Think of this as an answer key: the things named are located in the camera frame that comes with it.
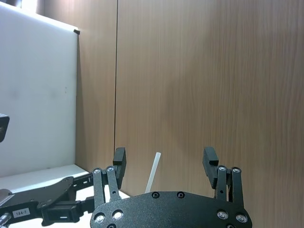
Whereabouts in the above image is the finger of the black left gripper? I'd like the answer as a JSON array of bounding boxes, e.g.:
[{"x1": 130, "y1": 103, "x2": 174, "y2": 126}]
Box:
[
  {"x1": 72, "y1": 172, "x2": 95, "y2": 192},
  {"x1": 41, "y1": 197, "x2": 95, "y2": 227}
]

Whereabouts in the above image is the translucent white plastic stick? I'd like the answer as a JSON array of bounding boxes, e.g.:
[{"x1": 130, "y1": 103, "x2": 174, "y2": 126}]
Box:
[{"x1": 145, "y1": 152, "x2": 162, "y2": 193}]

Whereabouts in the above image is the white panel board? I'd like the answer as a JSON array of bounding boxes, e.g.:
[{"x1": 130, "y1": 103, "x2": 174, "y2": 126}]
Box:
[{"x1": 0, "y1": 2, "x2": 81, "y2": 178}]

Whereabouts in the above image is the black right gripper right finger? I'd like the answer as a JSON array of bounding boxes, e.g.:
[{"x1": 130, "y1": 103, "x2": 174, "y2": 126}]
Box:
[{"x1": 202, "y1": 146, "x2": 246, "y2": 211}]

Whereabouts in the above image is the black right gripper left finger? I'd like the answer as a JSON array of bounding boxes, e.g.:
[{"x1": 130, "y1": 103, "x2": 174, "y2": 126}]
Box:
[{"x1": 92, "y1": 147, "x2": 127, "y2": 210}]

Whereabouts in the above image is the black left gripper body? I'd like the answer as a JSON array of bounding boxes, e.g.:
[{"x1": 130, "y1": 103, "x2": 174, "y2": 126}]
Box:
[{"x1": 0, "y1": 176, "x2": 75, "y2": 227}]

